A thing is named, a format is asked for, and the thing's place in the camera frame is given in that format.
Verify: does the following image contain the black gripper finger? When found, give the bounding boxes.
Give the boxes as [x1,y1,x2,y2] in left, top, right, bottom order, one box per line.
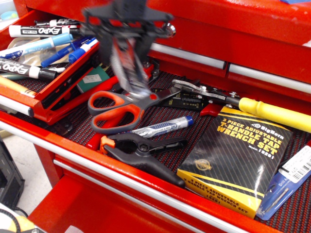
[99,36,113,66]
[135,36,153,62]

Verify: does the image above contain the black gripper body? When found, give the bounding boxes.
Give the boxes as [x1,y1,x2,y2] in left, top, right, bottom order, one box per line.
[80,0,173,38]

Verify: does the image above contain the silver black box cutter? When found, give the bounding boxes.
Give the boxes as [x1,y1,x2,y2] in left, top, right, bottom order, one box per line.
[110,38,151,99]

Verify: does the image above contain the silver drawer lock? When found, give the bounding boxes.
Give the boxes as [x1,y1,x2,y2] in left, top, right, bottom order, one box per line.
[163,23,176,37]

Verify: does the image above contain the red upper small drawer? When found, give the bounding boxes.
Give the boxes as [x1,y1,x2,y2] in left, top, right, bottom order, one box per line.
[0,9,112,126]

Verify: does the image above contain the black yellow tap wrench box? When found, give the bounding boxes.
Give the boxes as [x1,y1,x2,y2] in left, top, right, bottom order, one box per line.
[177,107,292,218]

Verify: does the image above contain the dark blue marker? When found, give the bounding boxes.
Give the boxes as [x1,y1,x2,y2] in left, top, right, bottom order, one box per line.
[41,36,94,67]

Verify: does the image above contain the blue marker with white body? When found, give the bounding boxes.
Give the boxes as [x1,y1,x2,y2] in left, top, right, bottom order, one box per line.
[69,37,98,64]

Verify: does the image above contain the green white card package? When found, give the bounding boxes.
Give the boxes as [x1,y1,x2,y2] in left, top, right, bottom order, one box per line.
[77,66,110,93]

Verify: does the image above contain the light blue cap marker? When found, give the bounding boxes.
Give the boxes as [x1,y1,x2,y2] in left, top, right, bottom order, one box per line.
[0,33,73,59]

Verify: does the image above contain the black expo marker rear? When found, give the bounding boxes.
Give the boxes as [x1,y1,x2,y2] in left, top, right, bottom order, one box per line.
[35,18,81,27]

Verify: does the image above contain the black expo marker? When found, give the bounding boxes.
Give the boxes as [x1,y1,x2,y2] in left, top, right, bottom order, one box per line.
[9,25,80,37]
[35,18,81,27]
[0,58,58,81]

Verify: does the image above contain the orange grey scissors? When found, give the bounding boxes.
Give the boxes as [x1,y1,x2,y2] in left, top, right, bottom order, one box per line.
[88,87,181,134]

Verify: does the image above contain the red tool chest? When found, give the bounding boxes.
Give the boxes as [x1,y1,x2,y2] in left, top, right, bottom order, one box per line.
[0,0,311,233]

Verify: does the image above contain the blue grey marker pen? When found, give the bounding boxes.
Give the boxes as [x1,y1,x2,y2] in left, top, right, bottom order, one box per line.
[130,116,194,138]

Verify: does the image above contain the black expo marker top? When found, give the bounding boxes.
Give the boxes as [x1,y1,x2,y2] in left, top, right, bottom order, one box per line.
[9,25,80,37]

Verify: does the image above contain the black expo marker lower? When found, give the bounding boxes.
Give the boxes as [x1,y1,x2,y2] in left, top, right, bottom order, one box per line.
[0,58,58,81]

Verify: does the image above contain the black spring clamp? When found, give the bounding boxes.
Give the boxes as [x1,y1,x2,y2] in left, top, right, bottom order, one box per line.
[100,133,187,188]

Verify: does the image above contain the orange marker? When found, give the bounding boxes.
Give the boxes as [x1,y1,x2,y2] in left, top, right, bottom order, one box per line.
[0,76,37,98]

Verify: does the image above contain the black crate on floor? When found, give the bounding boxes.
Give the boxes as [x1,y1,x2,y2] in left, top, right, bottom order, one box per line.
[0,138,25,209]

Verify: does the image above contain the blue drill bit package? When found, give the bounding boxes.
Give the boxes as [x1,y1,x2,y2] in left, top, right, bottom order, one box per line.
[256,145,311,220]

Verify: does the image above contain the black yellow wire stripper tool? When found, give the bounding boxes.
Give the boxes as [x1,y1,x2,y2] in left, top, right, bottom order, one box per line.
[159,92,209,112]

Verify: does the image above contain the yellow handled pliers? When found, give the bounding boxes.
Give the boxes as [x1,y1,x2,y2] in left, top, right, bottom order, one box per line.
[172,79,311,133]

